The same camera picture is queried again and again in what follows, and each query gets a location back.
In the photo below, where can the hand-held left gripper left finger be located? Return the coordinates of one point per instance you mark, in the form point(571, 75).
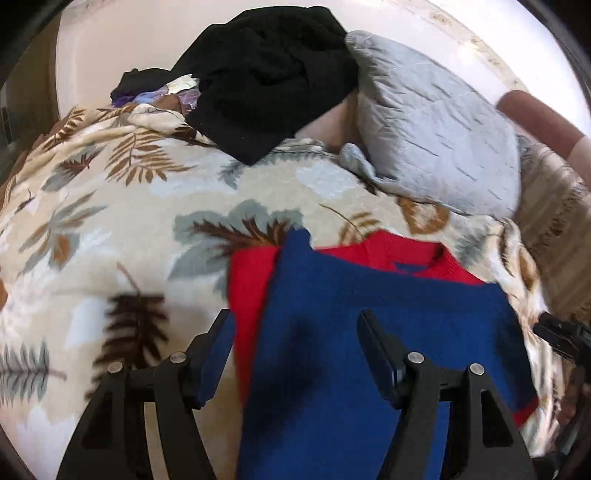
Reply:
point(213, 360)

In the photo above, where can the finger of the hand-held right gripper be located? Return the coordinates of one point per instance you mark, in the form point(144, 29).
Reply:
point(561, 334)

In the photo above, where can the grey quilted pillow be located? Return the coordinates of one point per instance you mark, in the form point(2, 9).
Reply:
point(434, 129)

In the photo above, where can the leaf print blanket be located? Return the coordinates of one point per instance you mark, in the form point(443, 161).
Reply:
point(152, 230)

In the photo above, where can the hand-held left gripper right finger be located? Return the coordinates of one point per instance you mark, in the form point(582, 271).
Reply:
point(382, 360)

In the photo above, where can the purple patterned cloth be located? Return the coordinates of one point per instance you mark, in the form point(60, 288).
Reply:
point(175, 92)

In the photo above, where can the red and blue knit sweater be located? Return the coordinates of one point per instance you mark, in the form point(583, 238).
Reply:
point(351, 323)

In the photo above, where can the black garment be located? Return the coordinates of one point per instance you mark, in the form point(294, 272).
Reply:
point(268, 78)

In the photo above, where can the grey crumpled cloth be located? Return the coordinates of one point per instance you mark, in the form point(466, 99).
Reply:
point(356, 159)

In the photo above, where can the beige striped sofa cover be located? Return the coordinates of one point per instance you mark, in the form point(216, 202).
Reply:
point(554, 217)

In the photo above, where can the peach pillow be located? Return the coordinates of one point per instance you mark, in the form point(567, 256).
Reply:
point(330, 124)

